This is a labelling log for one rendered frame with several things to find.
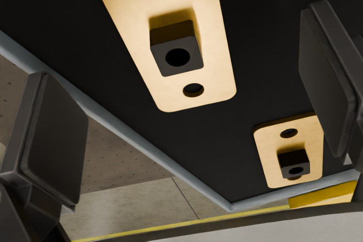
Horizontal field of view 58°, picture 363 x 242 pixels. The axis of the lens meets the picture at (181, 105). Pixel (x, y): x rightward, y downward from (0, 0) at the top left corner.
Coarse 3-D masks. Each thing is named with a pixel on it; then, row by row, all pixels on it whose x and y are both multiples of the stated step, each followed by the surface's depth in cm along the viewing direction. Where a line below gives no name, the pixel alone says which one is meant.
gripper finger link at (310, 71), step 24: (312, 24) 9; (336, 24) 9; (312, 48) 10; (336, 48) 8; (360, 48) 9; (312, 72) 10; (336, 72) 8; (360, 72) 8; (312, 96) 11; (336, 96) 8; (360, 96) 7; (336, 120) 9; (360, 120) 8; (336, 144) 9; (360, 144) 8; (360, 168) 9
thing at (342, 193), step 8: (344, 184) 28; (352, 184) 27; (312, 192) 29; (320, 192) 28; (328, 192) 28; (336, 192) 28; (344, 192) 27; (352, 192) 27; (288, 200) 29; (296, 200) 29; (304, 200) 29; (312, 200) 28; (320, 200) 28; (328, 200) 28; (336, 200) 28; (344, 200) 28; (296, 208) 29
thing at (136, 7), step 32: (128, 0) 11; (160, 0) 11; (192, 0) 11; (128, 32) 12; (160, 32) 12; (192, 32) 11; (224, 32) 12; (160, 64) 12; (192, 64) 12; (224, 64) 14; (160, 96) 15; (192, 96) 15; (224, 96) 15
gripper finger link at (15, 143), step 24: (48, 72) 11; (24, 96) 10; (48, 96) 11; (24, 120) 10; (48, 120) 10; (72, 120) 12; (24, 144) 9; (48, 144) 10; (72, 144) 12; (0, 168) 9; (24, 168) 9; (48, 168) 10; (72, 168) 11; (24, 192) 9; (48, 192) 10; (72, 192) 11; (48, 216) 10
